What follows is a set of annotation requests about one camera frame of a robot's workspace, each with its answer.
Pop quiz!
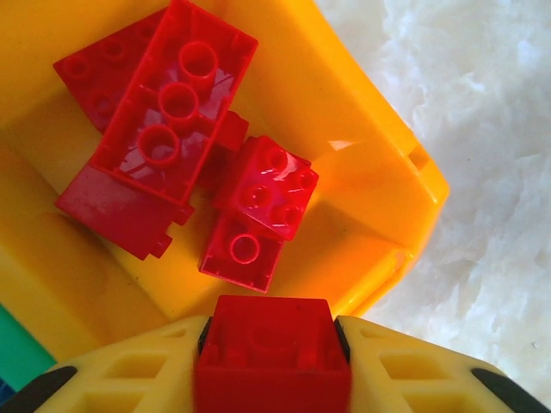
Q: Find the small red lego brick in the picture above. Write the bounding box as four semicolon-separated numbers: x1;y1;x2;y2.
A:
212;135;320;242
193;294;355;413
197;214;286;294

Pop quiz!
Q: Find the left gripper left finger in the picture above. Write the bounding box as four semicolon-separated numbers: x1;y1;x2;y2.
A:
0;316;214;413

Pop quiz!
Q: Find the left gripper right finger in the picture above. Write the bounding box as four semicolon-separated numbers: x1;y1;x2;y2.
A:
333;315;551;413

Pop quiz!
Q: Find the long red lego brick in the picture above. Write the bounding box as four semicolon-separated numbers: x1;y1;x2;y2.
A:
88;0;259;207

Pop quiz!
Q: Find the green plastic bin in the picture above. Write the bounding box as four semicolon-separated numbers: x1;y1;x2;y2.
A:
0;300;57;392

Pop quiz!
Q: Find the red lego block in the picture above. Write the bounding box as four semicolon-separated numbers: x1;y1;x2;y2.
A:
54;165;195;262

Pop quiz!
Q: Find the orange plastic bin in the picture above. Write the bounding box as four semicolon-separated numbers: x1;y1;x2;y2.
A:
0;0;451;362

